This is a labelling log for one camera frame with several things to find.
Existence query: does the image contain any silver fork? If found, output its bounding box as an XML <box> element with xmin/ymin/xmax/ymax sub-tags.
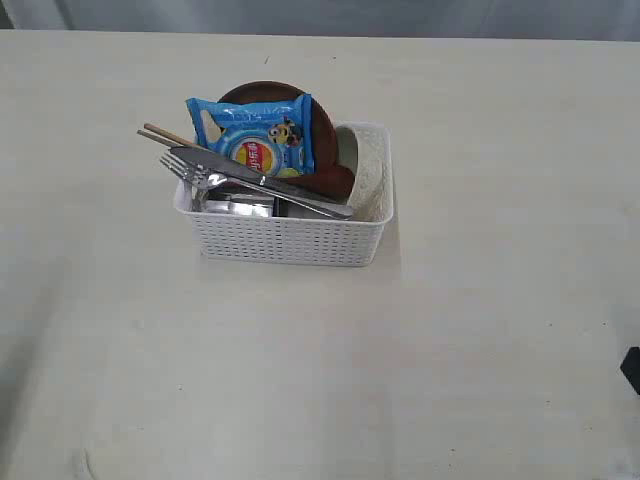
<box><xmin>159</xmin><ymin>153</ymin><xmax>227</xmax><ymax>191</ymax></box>

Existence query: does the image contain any white ceramic bowl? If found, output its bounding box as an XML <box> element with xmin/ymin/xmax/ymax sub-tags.
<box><xmin>335</xmin><ymin>123</ymin><xmax>387</xmax><ymax>222</ymax></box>

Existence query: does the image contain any silver table knife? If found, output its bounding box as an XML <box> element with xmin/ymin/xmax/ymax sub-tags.
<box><xmin>166</xmin><ymin>146</ymin><xmax>354</xmax><ymax>220</ymax></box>

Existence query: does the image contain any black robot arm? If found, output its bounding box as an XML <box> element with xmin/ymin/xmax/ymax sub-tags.
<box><xmin>620</xmin><ymin>346</ymin><xmax>640</xmax><ymax>395</ymax></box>

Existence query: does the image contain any white perforated plastic basket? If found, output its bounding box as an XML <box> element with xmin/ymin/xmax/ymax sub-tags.
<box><xmin>173</xmin><ymin>126</ymin><xmax>394</xmax><ymax>267</ymax></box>

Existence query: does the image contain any silver foil packet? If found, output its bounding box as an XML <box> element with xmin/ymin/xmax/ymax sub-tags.
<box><xmin>192</xmin><ymin>189</ymin><xmax>276</xmax><ymax>218</ymax></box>

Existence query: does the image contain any wooden chopstick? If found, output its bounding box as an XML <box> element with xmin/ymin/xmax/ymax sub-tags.
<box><xmin>137</xmin><ymin>129</ymin><xmax>179</xmax><ymax>148</ymax></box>
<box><xmin>143</xmin><ymin>123</ymin><xmax>199</xmax><ymax>148</ymax></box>

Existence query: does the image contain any blue chips bag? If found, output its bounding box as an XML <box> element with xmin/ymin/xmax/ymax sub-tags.
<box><xmin>186</xmin><ymin>94</ymin><xmax>315</xmax><ymax>178</ymax></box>

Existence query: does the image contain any brown round plate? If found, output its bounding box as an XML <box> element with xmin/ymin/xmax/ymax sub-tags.
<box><xmin>219</xmin><ymin>81</ymin><xmax>355</xmax><ymax>200</ymax></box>

